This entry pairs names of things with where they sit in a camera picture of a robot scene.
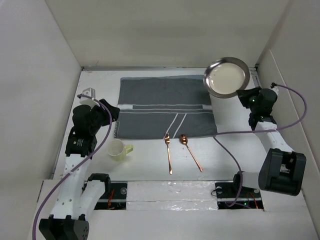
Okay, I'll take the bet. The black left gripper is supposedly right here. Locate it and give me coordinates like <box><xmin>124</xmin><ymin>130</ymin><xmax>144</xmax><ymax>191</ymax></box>
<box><xmin>89</xmin><ymin>99</ymin><xmax>118</xmax><ymax>135</ymax></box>

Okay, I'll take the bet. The brown rimmed cream plate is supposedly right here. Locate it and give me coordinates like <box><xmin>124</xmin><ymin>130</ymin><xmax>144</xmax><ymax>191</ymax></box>
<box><xmin>203</xmin><ymin>57</ymin><xmax>251</xmax><ymax>99</ymax></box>

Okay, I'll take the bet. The yellow plastic cup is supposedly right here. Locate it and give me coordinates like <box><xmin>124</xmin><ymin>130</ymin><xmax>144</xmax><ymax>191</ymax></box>
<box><xmin>107</xmin><ymin>139</ymin><xmax>134</xmax><ymax>161</ymax></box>

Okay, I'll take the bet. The grey striped cloth placemat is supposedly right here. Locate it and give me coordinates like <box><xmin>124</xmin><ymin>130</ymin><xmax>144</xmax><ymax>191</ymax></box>
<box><xmin>114</xmin><ymin>75</ymin><xmax>217</xmax><ymax>140</ymax></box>

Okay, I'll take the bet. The copper fork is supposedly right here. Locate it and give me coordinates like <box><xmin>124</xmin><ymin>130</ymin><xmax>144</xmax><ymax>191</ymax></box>
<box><xmin>164</xmin><ymin>133</ymin><xmax>173</xmax><ymax>175</ymax></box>

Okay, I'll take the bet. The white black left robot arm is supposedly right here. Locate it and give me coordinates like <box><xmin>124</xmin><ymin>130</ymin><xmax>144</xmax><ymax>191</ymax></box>
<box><xmin>32</xmin><ymin>97</ymin><xmax>120</xmax><ymax>240</ymax></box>

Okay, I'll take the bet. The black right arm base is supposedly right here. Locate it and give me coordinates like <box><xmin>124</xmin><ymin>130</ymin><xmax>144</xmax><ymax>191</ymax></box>
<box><xmin>211</xmin><ymin>181</ymin><xmax>264</xmax><ymax>210</ymax></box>

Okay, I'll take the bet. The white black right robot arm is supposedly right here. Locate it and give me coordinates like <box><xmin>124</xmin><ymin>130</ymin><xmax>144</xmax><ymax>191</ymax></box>
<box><xmin>231</xmin><ymin>83</ymin><xmax>307</xmax><ymax>197</ymax></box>

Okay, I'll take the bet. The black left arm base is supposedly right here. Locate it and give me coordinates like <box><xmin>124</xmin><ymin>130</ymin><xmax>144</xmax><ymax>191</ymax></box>
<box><xmin>94</xmin><ymin>181</ymin><xmax>128</xmax><ymax>210</ymax></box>

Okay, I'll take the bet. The copper spoon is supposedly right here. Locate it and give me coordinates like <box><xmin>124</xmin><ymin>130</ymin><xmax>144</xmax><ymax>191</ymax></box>
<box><xmin>179</xmin><ymin>134</ymin><xmax>204</xmax><ymax>172</ymax></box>

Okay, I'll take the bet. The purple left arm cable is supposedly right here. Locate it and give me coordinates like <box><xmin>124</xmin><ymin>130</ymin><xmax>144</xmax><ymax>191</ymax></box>
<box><xmin>32</xmin><ymin>93</ymin><xmax>113</xmax><ymax>240</ymax></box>

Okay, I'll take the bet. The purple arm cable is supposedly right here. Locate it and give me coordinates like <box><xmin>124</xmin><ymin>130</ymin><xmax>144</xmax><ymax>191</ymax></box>
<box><xmin>32</xmin><ymin>93</ymin><xmax>113</xmax><ymax>240</ymax></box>
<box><xmin>212</xmin><ymin>82</ymin><xmax>308</xmax><ymax>208</ymax></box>

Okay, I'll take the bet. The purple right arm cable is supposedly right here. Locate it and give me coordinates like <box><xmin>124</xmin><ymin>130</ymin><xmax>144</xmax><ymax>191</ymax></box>
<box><xmin>212</xmin><ymin>82</ymin><xmax>308</xmax><ymax>208</ymax></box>

